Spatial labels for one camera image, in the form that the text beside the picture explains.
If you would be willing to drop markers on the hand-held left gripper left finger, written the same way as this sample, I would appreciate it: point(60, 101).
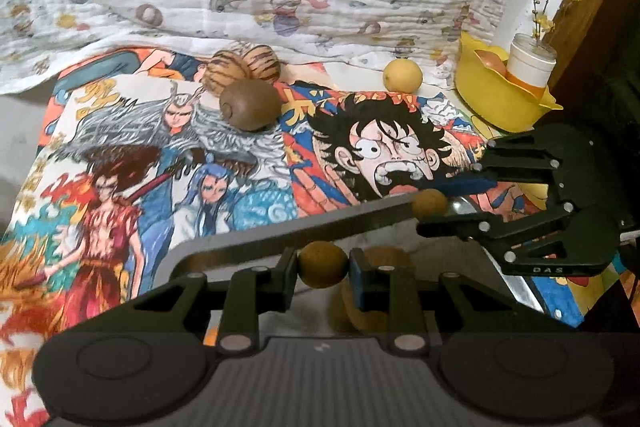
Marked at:
point(287, 287)

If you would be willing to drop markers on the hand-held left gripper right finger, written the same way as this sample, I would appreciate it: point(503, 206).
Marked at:
point(357, 279)

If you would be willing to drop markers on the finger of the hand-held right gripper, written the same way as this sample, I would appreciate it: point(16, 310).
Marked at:
point(470, 183)
point(450, 227)

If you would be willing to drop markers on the small brown longan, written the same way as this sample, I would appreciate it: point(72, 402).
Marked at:
point(324, 264)
point(429, 203)

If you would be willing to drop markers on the metal baking tray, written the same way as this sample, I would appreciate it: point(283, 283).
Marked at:
point(250, 247)

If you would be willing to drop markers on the yellow lemon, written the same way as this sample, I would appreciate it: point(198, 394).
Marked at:
point(402, 77)

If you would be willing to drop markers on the brown kiwi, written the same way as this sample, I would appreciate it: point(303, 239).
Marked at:
point(250, 107)

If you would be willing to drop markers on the striped pepino melon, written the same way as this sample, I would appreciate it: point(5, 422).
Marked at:
point(225, 74)
point(262, 62)

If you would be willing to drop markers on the yellow plastic bowl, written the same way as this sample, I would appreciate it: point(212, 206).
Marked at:
point(495, 102)

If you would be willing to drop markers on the shouting face anime poster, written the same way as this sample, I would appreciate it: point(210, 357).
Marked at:
point(380, 147)

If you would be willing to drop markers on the white plastic cup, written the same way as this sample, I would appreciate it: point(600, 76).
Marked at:
point(530, 64)

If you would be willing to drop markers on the dragon figures anime poster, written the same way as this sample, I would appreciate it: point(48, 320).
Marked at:
point(100, 207)

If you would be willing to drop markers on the wooden board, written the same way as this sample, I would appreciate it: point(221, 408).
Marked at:
point(600, 7)

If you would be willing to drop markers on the orange fighter anime poster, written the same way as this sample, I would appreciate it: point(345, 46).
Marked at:
point(150, 62)

